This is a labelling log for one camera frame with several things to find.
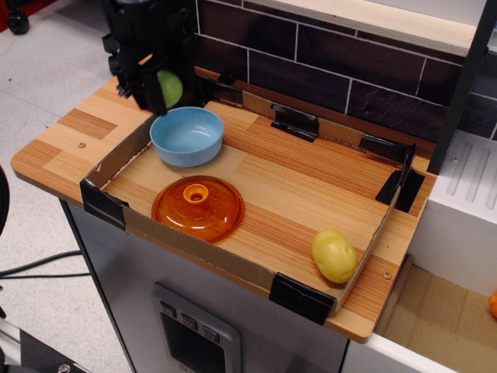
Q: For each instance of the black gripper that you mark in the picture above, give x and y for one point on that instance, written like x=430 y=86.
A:
x=140 y=28

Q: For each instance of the green toy pear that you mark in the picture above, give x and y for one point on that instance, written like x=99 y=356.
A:
x=171 y=86

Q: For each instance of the light blue bowl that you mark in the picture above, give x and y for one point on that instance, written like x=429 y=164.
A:
x=187 y=136

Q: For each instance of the orange transparent pot lid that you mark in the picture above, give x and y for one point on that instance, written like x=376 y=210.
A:
x=205 y=207

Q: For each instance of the black chair caster wheel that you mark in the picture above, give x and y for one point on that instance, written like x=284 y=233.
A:
x=18 y=22

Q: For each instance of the light wooden shelf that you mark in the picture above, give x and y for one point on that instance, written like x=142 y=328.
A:
x=386 y=21

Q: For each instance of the grey toy oven cabinet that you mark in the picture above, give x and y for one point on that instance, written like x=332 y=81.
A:
x=172 y=315

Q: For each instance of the yellow toy potato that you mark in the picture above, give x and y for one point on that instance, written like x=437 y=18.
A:
x=334 y=256

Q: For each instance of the cardboard fence with black tape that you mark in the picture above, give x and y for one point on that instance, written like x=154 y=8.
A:
x=371 y=190

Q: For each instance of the white toy sink unit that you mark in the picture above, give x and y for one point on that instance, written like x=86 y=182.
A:
x=439 y=318

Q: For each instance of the orange toy object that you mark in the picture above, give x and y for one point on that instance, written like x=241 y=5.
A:
x=492 y=300

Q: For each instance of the black vertical post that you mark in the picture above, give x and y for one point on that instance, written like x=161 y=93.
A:
x=468 y=75

